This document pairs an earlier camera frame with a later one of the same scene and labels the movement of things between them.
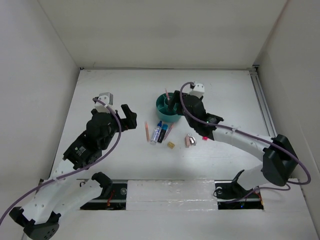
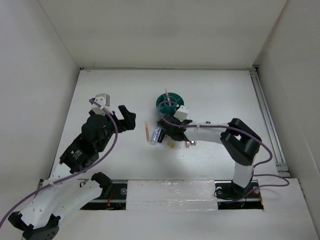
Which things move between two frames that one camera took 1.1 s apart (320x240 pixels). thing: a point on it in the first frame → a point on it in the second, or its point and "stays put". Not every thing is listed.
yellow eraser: x=170 y=145 stays put
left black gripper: x=130 y=117 stays put
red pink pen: x=167 y=94 stays put
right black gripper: x=175 y=98 → x=175 y=118
